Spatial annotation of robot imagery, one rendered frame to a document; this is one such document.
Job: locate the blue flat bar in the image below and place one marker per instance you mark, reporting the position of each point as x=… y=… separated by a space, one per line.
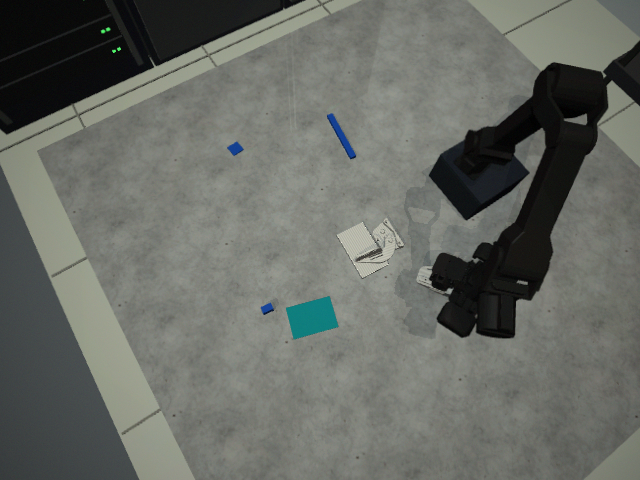
x=341 y=136

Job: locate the small blue square tile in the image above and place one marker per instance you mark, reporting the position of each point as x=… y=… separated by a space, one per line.
x=235 y=148

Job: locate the teal flat rectangular plate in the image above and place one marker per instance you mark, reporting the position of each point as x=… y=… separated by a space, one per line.
x=311 y=317

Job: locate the small blue cube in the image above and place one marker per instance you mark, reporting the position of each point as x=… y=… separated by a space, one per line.
x=267 y=308

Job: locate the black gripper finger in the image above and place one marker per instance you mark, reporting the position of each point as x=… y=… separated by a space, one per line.
x=453 y=298

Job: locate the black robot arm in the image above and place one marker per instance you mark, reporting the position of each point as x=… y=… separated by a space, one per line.
x=523 y=250

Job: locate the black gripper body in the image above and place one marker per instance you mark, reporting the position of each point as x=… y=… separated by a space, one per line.
x=457 y=317

